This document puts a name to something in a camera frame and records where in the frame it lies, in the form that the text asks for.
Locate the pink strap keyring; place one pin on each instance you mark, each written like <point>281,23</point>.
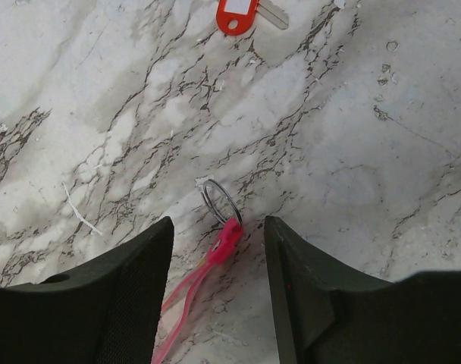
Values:
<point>221,249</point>

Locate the red tagged silver key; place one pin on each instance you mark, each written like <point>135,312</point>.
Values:
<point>234,18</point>

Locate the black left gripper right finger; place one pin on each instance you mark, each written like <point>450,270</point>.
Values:
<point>328,312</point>

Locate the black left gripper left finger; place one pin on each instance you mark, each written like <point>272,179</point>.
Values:
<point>105,310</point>

